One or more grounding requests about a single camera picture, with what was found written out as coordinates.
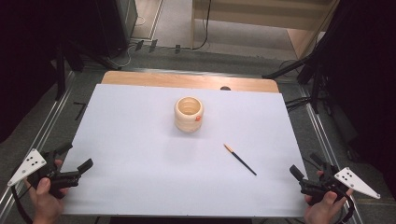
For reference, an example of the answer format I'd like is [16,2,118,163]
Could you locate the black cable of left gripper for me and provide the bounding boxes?
[10,186,35,224]

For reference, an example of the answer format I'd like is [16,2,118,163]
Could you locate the person's right hand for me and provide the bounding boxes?
[304,170,355,224]

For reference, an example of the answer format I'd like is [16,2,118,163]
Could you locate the white floor cable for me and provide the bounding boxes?
[106,42,138,68]

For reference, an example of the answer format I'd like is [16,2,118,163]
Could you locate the metal floor rail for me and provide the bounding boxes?
[0,70,77,216]
[298,83,365,224]

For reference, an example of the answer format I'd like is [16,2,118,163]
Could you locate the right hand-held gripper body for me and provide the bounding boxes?
[298,162,382,207]

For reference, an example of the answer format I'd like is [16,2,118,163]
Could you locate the wooden table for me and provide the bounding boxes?
[100,70,280,94]

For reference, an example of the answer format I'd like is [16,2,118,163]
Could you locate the dark metal cabinet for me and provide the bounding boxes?
[94,0,139,54]

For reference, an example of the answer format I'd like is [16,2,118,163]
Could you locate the black curtain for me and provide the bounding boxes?
[312,0,396,200]
[0,0,108,144]

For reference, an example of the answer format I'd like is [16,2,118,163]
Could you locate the white paper sheet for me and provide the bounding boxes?
[61,83,308,218]

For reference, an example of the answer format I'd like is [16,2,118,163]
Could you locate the black hanging cable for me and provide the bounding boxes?
[191,0,213,51]

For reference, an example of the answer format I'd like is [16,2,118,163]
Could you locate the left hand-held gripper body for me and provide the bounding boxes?
[7,148,82,200]

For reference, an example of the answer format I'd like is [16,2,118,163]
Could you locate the black pencil with tan end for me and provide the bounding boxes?
[223,143,258,176]

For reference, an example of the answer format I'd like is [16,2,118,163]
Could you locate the black tripod stand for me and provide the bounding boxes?
[262,53,331,115]
[53,39,123,102]

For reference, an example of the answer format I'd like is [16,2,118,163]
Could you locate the light wooden furniture frame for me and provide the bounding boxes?
[190,0,341,60]

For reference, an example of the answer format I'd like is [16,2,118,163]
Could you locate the beige ribbed pen holder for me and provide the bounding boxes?
[174,95,205,134]

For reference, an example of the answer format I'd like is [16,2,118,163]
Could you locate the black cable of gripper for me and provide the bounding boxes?
[335,188,356,224]
[10,186,35,224]

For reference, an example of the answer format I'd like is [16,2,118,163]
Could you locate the person's left hand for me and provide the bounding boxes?
[24,159,69,224]

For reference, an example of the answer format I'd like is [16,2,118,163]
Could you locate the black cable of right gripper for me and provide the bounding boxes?
[335,188,356,224]

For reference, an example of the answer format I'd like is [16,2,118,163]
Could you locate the black floor cables bundle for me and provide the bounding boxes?
[284,96,313,113]

